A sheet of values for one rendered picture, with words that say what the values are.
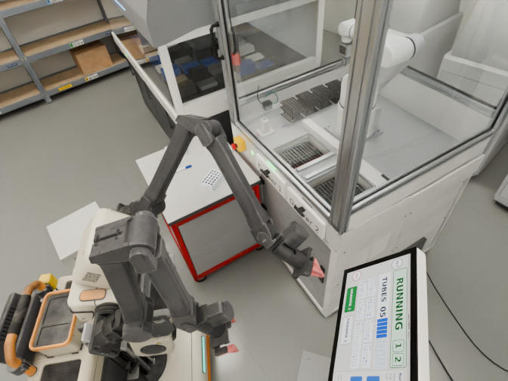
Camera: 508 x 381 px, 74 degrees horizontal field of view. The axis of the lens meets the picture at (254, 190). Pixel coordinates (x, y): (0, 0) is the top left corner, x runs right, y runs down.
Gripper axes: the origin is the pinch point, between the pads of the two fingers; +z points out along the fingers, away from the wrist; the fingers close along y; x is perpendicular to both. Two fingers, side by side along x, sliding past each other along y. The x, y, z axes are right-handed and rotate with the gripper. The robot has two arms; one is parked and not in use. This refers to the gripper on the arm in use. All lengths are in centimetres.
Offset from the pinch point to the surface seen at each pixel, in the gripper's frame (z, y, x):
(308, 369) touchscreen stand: 67, 0, 83
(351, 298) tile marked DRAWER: 14.9, -0.8, 0.7
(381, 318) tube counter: 15.0, -10.1, -12.6
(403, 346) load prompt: 15.0, -19.2, -20.2
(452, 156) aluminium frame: 39, 76, -27
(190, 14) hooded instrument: -97, 121, 30
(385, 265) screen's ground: 15.2, 8.5, -13.1
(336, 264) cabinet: 30, 31, 29
